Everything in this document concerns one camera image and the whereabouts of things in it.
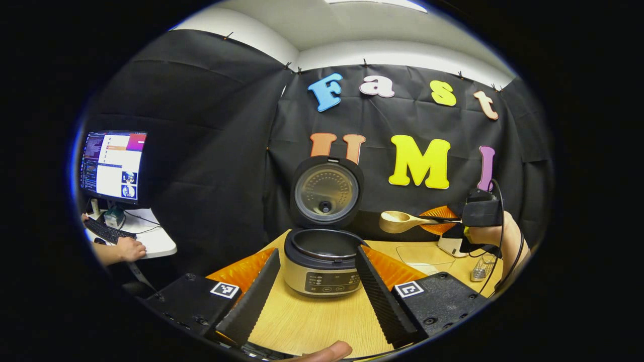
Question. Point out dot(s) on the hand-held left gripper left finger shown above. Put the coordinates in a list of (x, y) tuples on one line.
[(256, 301)]

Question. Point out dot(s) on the black backdrop cloth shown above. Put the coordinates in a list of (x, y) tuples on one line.
[(211, 151)]

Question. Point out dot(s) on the clear plastic rice container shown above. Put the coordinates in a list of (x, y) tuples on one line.
[(427, 259)]

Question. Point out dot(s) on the white toaster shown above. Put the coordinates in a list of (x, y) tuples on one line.
[(450, 247)]

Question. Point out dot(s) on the ceiling light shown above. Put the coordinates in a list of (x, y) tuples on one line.
[(377, 4)]

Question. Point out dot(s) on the black keyboard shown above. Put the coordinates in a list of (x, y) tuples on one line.
[(108, 231)]

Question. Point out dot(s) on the computer monitor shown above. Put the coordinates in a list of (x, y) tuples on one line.
[(113, 166)]

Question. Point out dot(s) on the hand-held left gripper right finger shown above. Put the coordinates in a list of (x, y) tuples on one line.
[(382, 301)]

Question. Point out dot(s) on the wooden spoon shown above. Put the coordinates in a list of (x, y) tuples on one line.
[(397, 222)]

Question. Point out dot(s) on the clear chopstick holder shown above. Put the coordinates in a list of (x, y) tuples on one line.
[(483, 269)]

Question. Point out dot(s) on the monitor stand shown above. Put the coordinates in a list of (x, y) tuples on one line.
[(114, 217)]

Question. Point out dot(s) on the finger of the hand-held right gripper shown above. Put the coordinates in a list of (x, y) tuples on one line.
[(440, 211), (440, 229)]

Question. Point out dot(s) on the white side table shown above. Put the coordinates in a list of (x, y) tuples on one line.
[(156, 241)]

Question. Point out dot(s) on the silver black rice cooker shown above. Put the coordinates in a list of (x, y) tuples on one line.
[(322, 266)]

